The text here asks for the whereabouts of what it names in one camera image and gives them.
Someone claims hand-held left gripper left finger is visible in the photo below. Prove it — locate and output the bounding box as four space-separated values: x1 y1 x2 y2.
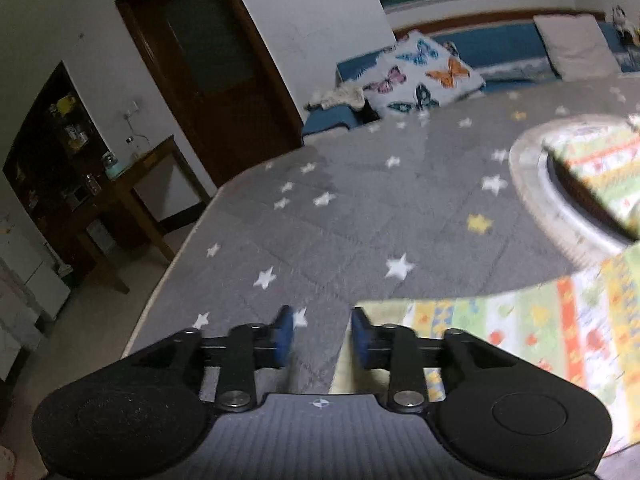
121 305 296 414

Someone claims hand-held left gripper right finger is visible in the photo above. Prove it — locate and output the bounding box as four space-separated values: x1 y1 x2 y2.
351 306 522 410

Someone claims colourful patterned garment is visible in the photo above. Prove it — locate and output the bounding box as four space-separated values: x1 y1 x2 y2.
331 246 640 461
542 115 640 239

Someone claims grey star-print blanket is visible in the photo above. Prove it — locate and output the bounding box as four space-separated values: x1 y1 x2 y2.
121 72 640 480

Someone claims brown wooden table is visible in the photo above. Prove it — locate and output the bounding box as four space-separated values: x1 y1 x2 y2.
64 135 212 295

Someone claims round grey pad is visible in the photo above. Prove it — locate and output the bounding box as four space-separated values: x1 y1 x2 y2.
509 113 640 262

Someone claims teal jar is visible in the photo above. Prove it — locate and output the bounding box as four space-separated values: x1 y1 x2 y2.
102 152 127 182

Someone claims white crumpled cloth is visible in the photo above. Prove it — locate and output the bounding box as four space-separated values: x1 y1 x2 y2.
305 85 367 112

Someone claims white cabinet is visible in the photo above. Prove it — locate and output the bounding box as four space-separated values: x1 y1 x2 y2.
0 209 72 383

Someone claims butterfly-print pillow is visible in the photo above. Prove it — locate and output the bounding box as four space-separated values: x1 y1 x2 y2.
361 30 487 119

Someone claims dark wooden door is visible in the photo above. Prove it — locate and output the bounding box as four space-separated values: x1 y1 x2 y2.
115 0 304 187

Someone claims colourful patterned folded garment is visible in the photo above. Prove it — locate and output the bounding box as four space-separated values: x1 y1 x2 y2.
542 115 640 239

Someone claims dark open cabinet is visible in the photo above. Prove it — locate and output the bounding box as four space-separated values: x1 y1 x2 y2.
2 61 120 273

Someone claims blue sofa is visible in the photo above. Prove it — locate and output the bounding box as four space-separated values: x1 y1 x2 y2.
301 19 640 137

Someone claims white pillow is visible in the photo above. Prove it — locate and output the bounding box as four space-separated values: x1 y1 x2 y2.
532 12 624 81

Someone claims plush toy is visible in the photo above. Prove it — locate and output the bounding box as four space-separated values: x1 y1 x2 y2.
609 4 640 47

